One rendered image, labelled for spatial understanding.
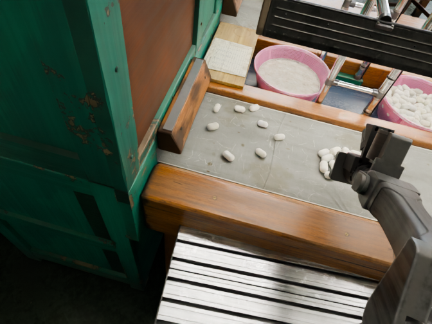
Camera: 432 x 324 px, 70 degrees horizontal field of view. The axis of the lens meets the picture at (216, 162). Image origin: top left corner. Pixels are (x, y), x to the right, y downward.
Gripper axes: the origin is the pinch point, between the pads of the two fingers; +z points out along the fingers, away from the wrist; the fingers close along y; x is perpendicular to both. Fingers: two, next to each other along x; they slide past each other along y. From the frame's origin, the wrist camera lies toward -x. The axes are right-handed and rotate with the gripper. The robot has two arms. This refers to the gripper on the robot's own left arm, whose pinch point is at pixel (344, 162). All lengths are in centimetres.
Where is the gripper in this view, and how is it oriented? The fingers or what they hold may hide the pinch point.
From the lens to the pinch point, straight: 83.5
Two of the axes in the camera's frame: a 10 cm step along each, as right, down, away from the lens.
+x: -2.4, 9.4, 2.3
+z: 1.0, -2.1, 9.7
